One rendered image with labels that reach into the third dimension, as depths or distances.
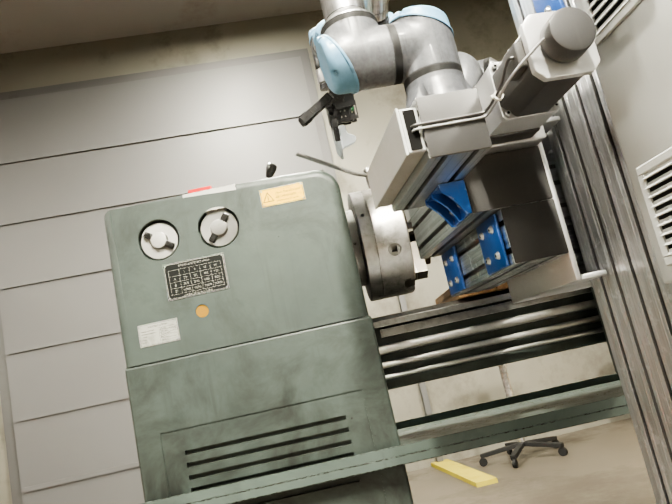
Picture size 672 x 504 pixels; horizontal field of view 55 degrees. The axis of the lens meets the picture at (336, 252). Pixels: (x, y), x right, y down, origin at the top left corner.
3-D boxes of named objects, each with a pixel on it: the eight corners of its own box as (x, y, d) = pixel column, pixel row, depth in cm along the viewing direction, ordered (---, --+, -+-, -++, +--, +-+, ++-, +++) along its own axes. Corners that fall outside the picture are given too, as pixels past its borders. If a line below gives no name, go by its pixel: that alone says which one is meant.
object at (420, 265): (394, 254, 184) (404, 288, 176) (393, 244, 180) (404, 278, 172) (431, 246, 184) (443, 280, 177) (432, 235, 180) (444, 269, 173)
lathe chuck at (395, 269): (385, 277, 163) (358, 171, 174) (382, 312, 192) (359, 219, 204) (419, 270, 163) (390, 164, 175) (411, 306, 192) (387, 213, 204)
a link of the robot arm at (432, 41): (469, 56, 120) (451, -8, 122) (399, 69, 119) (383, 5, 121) (456, 85, 132) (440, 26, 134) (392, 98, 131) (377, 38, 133)
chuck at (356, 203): (371, 280, 163) (345, 173, 174) (371, 314, 192) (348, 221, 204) (385, 277, 163) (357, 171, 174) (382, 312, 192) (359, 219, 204)
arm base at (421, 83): (495, 100, 117) (481, 51, 119) (416, 113, 115) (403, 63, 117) (470, 133, 132) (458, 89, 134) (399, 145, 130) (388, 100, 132)
